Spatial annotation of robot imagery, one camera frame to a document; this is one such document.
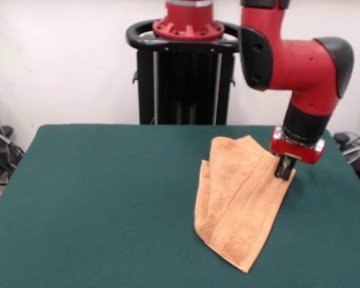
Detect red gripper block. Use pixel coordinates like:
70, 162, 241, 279
269, 126, 326, 181

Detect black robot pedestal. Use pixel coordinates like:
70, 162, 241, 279
125, 20, 251, 125

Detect dark green table cloth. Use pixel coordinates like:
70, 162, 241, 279
0, 124, 360, 288

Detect tan terry towel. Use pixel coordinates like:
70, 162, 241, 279
194, 135, 297, 274

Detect tangled black floor cables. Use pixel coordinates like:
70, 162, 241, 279
0, 95, 25, 211

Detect blue cable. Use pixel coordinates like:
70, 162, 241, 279
340, 129, 360, 143

